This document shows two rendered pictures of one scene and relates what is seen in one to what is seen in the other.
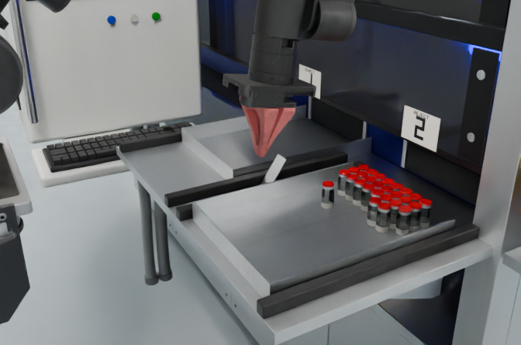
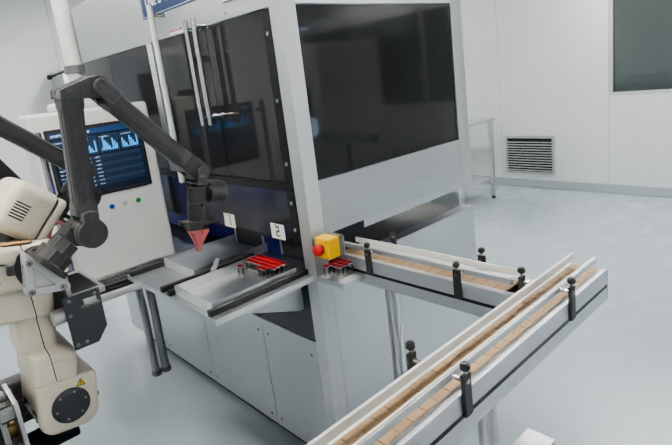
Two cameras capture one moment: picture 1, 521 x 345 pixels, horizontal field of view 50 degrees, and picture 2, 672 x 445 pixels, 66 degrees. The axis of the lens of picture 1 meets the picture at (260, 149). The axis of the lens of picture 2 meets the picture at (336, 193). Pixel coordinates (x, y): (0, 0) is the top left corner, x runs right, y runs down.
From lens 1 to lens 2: 1.01 m
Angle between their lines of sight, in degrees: 15
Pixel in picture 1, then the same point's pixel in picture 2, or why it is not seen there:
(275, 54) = (196, 210)
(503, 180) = (309, 245)
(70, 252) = not seen: hidden behind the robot
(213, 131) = (182, 257)
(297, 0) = (201, 189)
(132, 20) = (124, 204)
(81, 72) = not seen: hidden behind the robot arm
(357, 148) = (260, 249)
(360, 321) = (279, 343)
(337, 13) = (219, 190)
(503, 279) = (323, 290)
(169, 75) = (151, 232)
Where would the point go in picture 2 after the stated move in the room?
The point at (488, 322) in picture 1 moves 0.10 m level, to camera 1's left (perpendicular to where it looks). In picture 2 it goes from (322, 312) to (294, 318)
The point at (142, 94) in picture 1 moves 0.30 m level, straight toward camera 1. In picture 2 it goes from (135, 246) to (142, 264)
